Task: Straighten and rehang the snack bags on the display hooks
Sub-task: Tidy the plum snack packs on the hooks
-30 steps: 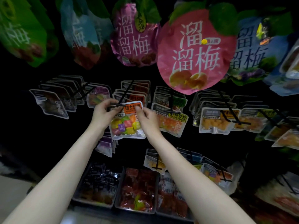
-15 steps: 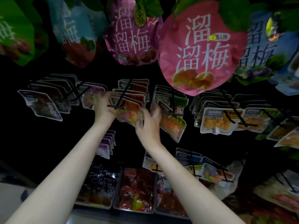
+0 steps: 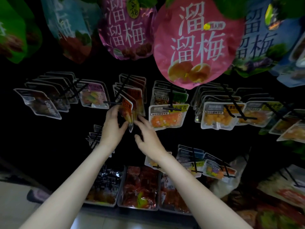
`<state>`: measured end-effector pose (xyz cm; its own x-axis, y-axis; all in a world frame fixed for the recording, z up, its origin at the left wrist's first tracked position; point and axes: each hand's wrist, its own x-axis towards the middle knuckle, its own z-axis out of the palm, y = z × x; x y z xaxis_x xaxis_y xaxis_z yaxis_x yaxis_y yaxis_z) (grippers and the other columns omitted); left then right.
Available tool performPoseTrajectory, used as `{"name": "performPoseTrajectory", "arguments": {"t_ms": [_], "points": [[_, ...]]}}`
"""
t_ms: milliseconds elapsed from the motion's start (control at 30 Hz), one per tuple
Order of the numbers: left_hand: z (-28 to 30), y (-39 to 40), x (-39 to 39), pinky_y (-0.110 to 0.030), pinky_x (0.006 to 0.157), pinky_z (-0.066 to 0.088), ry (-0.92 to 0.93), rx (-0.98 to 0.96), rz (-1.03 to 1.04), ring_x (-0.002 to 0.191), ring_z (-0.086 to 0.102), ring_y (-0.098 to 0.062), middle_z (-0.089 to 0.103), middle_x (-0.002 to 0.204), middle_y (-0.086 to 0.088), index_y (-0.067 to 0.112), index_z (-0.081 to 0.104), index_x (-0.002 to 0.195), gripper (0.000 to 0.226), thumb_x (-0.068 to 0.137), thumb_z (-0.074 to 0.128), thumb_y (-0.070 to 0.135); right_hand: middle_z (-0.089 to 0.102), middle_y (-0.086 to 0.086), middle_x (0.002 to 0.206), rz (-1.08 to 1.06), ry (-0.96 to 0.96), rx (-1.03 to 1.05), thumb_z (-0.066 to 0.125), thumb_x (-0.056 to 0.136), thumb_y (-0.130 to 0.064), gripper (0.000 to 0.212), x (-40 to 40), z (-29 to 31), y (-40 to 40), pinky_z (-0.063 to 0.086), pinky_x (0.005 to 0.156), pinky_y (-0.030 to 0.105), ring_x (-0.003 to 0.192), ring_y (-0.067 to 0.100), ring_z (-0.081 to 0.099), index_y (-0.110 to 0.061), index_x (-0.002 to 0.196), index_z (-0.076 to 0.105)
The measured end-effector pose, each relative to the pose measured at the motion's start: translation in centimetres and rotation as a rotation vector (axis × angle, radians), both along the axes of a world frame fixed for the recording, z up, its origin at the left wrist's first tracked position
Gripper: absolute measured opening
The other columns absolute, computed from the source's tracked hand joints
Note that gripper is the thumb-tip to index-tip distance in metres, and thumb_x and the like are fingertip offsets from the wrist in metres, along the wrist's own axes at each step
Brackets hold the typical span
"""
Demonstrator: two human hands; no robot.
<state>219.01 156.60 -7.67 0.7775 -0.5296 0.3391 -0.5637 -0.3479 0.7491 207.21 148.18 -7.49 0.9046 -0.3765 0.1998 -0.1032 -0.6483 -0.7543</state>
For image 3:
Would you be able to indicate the orange bean candy packet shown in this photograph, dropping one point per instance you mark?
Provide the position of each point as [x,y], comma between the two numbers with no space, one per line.
[298,52]

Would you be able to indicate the person's left forearm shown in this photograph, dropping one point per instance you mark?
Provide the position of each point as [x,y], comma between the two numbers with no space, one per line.
[66,193]

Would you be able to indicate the clear tray of mixed candies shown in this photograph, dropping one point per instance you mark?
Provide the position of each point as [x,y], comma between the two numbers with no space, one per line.
[172,200]

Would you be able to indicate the person's left hand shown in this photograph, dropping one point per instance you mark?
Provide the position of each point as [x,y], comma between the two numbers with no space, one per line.
[112,133]

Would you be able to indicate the row of red orange pouches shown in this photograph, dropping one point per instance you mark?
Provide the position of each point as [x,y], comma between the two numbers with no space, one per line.
[271,214]

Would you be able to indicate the small clear purple-label pouch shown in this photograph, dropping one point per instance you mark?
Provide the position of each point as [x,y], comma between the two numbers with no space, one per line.
[94,138]

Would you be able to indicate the small pink floor object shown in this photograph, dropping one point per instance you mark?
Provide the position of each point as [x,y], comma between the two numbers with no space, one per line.
[39,195]

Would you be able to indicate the blue white snack bag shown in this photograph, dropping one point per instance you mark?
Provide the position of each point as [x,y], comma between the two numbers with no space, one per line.
[290,77]

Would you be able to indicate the large teal round snack bag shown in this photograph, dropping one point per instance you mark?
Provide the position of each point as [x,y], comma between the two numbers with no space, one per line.
[69,28]

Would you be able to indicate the white red-label snack bag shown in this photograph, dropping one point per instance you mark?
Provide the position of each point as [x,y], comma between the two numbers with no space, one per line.
[231,178]
[286,188]

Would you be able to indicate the clear tray of red candies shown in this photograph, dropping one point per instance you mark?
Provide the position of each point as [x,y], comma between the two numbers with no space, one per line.
[139,190]

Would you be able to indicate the small pink round snack bag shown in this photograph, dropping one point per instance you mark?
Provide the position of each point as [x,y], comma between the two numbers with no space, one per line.
[198,45]

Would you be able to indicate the person's right forearm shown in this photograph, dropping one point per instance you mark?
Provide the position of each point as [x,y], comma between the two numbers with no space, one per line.
[200,198]

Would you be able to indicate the clear mixed candy packets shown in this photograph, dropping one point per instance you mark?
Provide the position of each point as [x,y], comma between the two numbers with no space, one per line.
[93,95]

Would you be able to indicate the person's right hand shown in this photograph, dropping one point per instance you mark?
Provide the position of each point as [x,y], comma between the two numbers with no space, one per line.
[150,143]

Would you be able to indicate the row of small clear pouches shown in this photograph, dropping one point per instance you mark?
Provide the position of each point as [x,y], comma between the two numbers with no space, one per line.
[214,169]

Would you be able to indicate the blue round snack bag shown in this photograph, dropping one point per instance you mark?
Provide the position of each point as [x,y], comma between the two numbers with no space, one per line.
[267,43]

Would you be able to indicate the large green round snack bag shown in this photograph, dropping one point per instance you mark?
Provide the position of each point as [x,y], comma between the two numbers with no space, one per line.
[12,31]

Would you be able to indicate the clear tray of dark candies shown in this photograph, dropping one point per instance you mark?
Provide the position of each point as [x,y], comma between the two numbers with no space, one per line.
[105,188]

